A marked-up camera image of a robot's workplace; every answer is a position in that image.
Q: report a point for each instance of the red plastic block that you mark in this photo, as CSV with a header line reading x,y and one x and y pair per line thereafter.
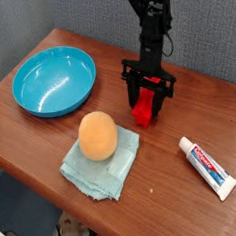
x,y
142,111

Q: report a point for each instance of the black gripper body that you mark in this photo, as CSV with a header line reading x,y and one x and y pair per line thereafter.
x,y
147,71

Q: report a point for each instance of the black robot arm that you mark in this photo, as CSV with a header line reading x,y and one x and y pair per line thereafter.
x,y
154,17

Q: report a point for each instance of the light blue folded cloth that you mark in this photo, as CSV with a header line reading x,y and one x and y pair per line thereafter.
x,y
104,179

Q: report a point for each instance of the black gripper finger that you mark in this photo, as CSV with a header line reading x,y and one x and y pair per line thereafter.
x,y
133,92
158,99

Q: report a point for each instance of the white toothpaste tube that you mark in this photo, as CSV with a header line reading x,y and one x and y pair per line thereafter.
x,y
220,181

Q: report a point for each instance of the blue plate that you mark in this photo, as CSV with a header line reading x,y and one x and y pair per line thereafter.
x,y
54,82

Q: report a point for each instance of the orange egg-shaped ball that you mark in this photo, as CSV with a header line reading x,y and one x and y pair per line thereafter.
x,y
97,135

